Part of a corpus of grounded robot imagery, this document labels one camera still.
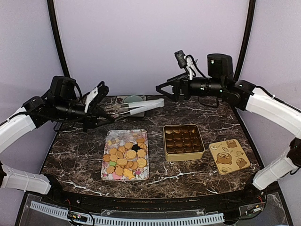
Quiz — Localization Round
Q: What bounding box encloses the left black frame post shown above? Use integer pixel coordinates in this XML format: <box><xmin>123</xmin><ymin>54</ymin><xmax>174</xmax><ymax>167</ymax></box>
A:
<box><xmin>47</xmin><ymin>0</ymin><xmax>70</xmax><ymax>77</ymax></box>

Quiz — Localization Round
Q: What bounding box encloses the black frame post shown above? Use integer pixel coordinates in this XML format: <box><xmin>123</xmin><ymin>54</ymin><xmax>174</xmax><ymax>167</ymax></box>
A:
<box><xmin>234</xmin><ymin>0</ymin><xmax>256</xmax><ymax>81</ymax></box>
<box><xmin>47</xmin><ymin>0</ymin><xmax>70</xmax><ymax>77</ymax></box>

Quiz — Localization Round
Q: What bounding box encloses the floral cookie tray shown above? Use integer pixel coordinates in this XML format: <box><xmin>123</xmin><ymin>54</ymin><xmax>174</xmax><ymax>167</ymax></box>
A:
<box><xmin>101</xmin><ymin>129</ymin><xmax>150</xmax><ymax>181</ymax></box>

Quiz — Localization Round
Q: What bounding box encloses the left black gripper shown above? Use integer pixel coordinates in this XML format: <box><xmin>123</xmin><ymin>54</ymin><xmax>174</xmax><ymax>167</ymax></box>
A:
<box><xmin>55</xmin><ymin>99</ymin><xmax>115</xmax><ymax>133</ymax></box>

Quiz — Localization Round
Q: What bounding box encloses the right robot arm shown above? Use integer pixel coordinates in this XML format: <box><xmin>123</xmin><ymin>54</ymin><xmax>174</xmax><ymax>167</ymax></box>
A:
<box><xmin>156</xmin><ymin>50</ymin><xmax>301</xmax><ymax>204</ymax></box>

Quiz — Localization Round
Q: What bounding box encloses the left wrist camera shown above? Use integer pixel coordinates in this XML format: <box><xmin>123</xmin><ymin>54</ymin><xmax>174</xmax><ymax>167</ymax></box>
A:
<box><xmin>84</xmin><ymin>87</ymin><xmax>98</xmax><ymax>113</ymax></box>

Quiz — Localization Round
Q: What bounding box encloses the square floral plate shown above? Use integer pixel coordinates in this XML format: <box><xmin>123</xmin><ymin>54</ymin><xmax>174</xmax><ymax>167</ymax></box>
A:
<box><xmin>114</xmin><ymin>96</ymin><xmax>147</xmax><ymax>116</ymax></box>

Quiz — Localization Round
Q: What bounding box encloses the black sandwich cookie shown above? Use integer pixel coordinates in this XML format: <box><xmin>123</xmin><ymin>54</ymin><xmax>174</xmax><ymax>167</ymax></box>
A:
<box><xmin>131</xmin><ymin>144</ymin><xmax>141</xmax><ymax>152</ymax></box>

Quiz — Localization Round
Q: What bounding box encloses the green ceramic bowl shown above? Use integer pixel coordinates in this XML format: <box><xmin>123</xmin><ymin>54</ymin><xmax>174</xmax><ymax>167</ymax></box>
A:
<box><xmin>123</xmin><ymin>95</ymin><xmax>143</xmax><ymax>104</ymax></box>

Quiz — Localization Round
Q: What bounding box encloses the right black frame post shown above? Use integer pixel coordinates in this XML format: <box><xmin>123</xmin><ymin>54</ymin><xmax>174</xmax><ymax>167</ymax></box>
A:
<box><xmin>234</xmin><ymin>0</ymin><xmax>256</xmax><ymax>81</ymax></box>

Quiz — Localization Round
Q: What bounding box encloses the round patterned biscuit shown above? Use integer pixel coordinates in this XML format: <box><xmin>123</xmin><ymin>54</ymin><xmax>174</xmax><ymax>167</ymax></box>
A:
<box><xmin>125</xmin><ymin>150</ymin><xmax>137</xmax><ymax>160</ymax></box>

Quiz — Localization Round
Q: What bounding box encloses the pink flower cookie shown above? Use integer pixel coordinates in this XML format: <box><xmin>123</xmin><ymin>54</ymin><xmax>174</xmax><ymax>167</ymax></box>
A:
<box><xmin>112</xmin><ymin>172</ymin><xmax>122</xmax><ymax>180</ymax></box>

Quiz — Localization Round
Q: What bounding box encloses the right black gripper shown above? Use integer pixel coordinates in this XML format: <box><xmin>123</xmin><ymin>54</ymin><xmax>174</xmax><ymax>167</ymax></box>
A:
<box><xmin>155</xmin><ymin>73</ymin><xmax>223</xmax><ymax>103</ymax></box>

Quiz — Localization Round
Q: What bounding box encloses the bear printed tin lid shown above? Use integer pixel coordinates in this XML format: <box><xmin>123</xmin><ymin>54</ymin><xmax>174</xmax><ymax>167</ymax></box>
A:
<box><xmin>209</xmin><ymin>139</ymin><xmax>251</xmax><ymax>175</ymax></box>

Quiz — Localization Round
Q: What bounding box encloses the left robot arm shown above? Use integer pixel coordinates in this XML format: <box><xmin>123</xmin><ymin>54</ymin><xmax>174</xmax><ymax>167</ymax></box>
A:
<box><xmin>0</xmin><ymin>76</ymin><xmax>115</xmax><ymax>205</ymax></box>

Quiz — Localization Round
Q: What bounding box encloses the gold cookie tin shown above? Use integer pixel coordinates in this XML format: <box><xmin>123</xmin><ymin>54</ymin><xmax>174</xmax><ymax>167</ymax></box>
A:
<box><xmin>163</xmin><ymin>124</ymin><xmax>205</xmax><ymax>161</ymax></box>

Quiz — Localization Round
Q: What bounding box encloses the white slotted cable duct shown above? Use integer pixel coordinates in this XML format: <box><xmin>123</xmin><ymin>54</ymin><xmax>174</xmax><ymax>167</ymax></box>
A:
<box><xmin>30</xmin><ymin>201</ymin><xmax>225</xmax><ymax>226</ymax></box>

